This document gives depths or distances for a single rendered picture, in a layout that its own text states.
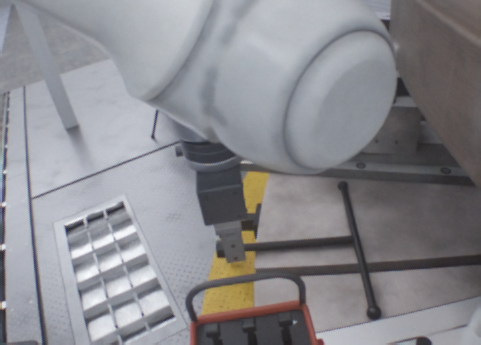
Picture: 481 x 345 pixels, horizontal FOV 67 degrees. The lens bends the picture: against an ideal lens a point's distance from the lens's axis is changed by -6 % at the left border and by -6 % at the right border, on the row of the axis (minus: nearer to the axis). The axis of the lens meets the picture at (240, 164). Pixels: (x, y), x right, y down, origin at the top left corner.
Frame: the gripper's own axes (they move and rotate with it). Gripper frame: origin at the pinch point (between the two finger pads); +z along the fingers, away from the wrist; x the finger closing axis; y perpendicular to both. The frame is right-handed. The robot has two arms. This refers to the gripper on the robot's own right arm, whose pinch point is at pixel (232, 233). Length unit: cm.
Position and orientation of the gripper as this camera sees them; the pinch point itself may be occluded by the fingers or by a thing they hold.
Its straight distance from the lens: 52.9
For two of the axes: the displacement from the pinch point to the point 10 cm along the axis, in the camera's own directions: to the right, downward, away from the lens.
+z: 1.3, 8.1, 5.7
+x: 0.9, 5.7, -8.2
